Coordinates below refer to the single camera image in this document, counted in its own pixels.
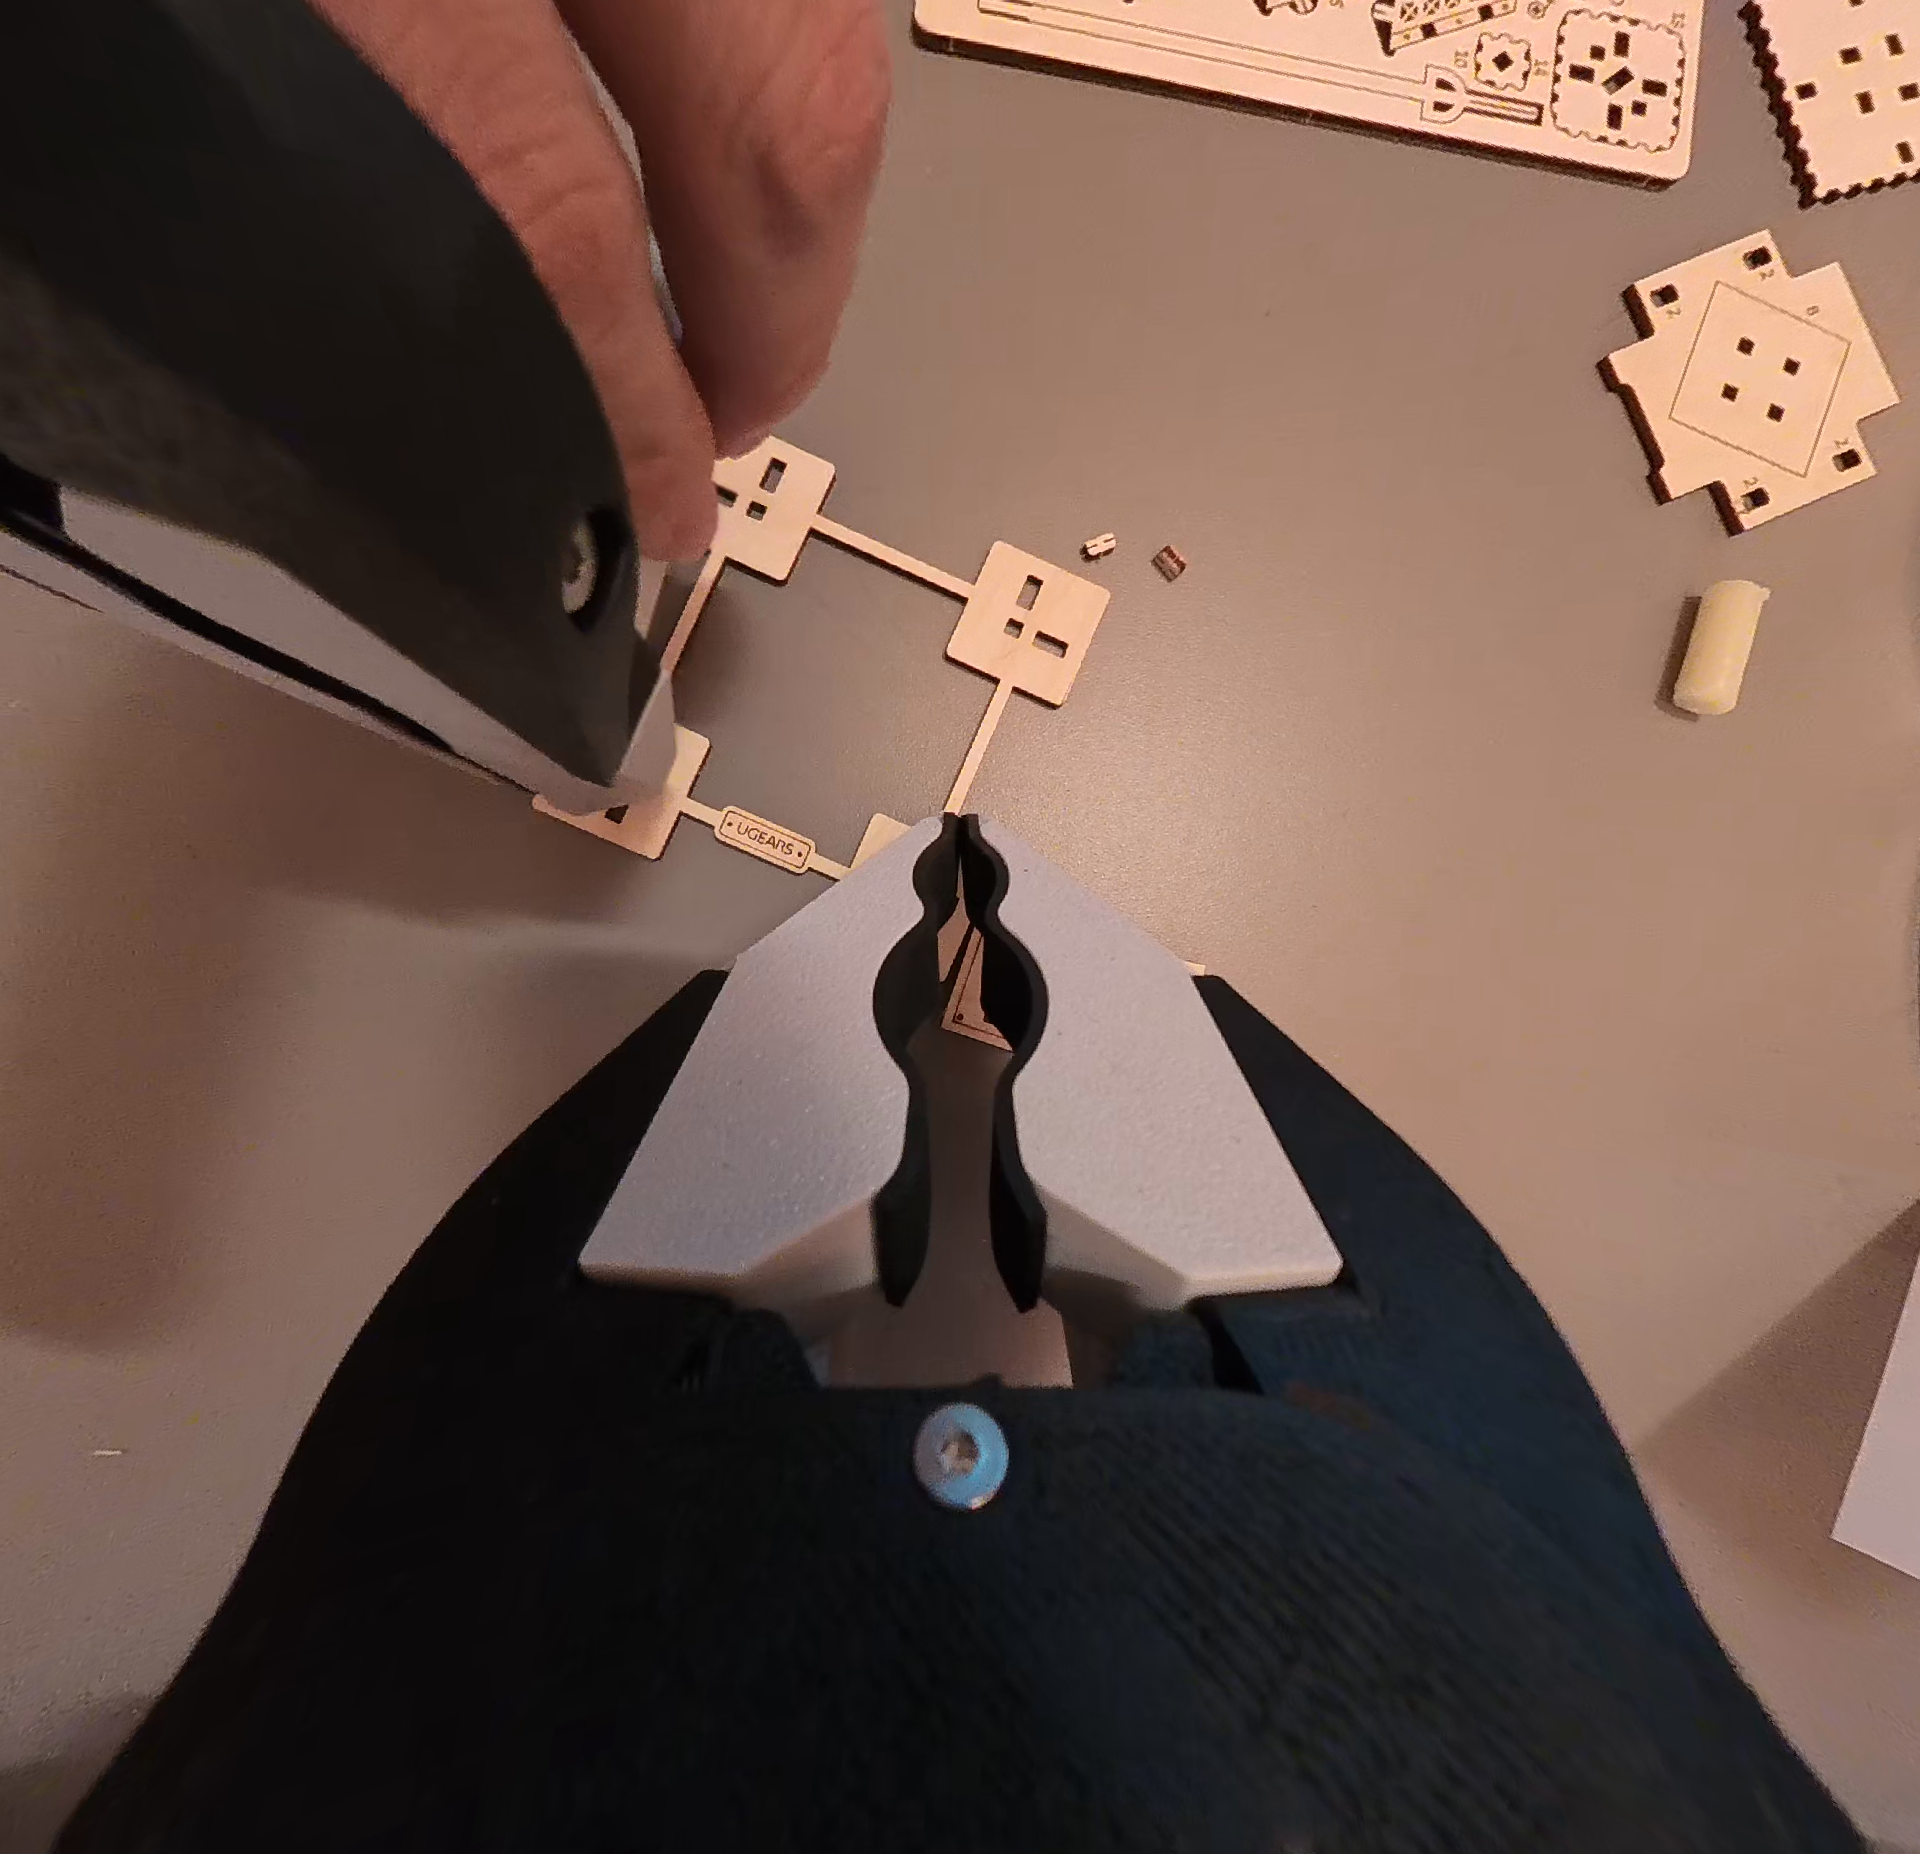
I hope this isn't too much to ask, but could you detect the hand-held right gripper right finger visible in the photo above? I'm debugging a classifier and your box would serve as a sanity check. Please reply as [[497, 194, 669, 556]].
[[965, 814, 1344, 1347]]

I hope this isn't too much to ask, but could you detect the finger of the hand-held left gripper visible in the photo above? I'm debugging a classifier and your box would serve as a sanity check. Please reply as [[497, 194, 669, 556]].
[[60, 482, 716, 827], [0, 550, 543, 800]]

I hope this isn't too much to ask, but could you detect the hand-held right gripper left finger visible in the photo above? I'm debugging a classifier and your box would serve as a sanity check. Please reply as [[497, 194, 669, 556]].
[[576, 814, 963, 1348]]

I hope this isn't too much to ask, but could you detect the wooden frame of square parts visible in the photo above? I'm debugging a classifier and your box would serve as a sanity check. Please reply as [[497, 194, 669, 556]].
[[533, 440, 1115, 885]]

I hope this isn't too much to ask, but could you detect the grey desk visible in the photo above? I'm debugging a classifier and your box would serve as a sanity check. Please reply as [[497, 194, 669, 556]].
[[0, 0, 1920, 1854]]

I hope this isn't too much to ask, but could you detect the person's left hand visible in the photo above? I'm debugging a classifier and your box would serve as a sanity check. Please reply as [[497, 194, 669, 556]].
[[240, 0, 896, 566]]

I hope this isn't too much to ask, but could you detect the bordered square wooden tile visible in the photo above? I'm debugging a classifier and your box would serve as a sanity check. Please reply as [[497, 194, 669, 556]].
[[933, 915, 1024, 1049]]

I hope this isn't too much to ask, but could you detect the white wax stick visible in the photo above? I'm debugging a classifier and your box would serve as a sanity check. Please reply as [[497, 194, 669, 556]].
[[1668, 578, 1773, 719]]

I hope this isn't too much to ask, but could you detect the assembly instruction sheet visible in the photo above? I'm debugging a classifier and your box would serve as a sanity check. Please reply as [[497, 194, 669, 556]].
[[1834, 1237, 1920, 1578]]

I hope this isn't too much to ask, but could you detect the cross-shaped wooden plate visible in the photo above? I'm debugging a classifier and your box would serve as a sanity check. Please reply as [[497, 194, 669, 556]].
[[1599, 232, 1899, 539]]

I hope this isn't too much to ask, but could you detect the laser-cut wooden parts sheet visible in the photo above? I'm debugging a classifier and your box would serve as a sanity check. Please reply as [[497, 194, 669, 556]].
[[916, 0, 1712, 193]]

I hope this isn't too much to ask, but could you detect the toothed square wooden plate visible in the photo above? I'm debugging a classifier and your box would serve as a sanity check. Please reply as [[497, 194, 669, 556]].
[[1740, 0, 1920, 209]]

